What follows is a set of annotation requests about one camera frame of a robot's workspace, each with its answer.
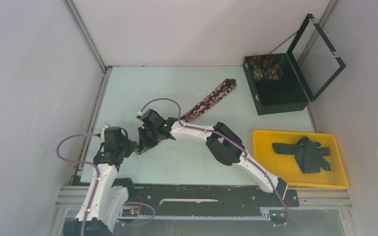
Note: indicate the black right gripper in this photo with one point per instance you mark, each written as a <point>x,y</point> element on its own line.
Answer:
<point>144,144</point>

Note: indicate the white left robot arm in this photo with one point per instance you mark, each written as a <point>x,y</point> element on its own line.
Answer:
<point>104,200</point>

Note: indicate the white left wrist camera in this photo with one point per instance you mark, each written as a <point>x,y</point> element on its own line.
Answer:
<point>102,132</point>

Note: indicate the rolled patterned tie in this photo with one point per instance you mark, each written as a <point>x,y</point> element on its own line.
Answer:
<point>257,74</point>

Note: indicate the rolled colourful tie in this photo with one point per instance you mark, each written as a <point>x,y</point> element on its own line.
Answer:
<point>273,73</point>

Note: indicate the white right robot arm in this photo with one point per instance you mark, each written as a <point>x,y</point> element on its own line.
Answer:
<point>224,145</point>

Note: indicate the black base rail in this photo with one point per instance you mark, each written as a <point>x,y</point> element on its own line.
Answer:
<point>204,200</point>

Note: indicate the black storage box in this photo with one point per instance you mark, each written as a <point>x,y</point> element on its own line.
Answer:
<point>273,97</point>

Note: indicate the floral rose pattern tie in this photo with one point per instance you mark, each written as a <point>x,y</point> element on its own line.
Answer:
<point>212,99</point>

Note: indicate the black framed box lid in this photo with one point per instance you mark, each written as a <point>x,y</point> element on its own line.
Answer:
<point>315,60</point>

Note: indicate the rolled dark tie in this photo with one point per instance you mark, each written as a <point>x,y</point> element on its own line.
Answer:
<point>269,60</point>

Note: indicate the yellow plastic tray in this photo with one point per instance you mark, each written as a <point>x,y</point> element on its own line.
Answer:
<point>286,167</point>

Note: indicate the dark green tie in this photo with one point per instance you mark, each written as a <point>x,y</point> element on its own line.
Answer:
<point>308,155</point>

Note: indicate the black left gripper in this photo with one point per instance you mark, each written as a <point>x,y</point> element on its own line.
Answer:
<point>131,146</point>

